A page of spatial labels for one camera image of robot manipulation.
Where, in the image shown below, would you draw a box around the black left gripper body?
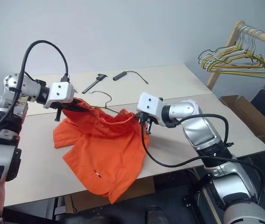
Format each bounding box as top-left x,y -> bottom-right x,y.
54,99 -> 77,122

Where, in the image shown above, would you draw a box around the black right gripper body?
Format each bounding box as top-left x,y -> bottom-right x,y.
143,113 -> 161,135

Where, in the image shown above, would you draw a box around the thin wire clothes hanger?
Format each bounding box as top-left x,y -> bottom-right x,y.
87,90 -> 129,117

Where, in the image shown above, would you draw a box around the orange shorts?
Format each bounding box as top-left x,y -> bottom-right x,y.
53,98 -> 150,205

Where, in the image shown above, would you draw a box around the black caliper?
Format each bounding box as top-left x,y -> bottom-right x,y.
82,73 -> 108,94

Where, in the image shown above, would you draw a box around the flat cardboard sheet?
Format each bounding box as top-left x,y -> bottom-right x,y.
64,177 -> 156,214

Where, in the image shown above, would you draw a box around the bunch of hangers on rack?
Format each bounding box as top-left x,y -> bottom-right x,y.
203,25 -> 265,77

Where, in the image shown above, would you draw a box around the open cardboard box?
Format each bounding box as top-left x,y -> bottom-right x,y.
219,94 -> 265,143

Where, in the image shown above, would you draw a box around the wooden clothes rack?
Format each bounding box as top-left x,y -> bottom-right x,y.
206,20 -> 265,91

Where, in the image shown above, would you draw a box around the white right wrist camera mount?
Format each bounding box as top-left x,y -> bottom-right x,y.
136,91 -> 165,117

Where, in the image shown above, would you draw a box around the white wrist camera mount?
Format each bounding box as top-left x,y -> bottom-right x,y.
43,81 -> 76,109
136,91 -> 165,117

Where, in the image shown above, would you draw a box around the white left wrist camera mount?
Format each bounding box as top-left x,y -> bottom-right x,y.
43,81 -> 76,109

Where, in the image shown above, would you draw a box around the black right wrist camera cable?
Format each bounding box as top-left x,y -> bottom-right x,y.
137,113 -> 265,203

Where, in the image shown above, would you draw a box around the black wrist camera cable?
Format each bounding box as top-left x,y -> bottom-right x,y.
0,40 -> 71,142
137,113 -> 265,203

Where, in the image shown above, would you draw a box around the black USB hub with cable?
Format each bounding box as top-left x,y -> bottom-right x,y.
112,70 -> 150,85

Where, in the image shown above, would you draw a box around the black right arm loop cable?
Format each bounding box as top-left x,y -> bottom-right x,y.
169,113 -> 235,147

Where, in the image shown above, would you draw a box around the black left wrist camera cable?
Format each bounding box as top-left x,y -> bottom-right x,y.
0,40 -> 71,142

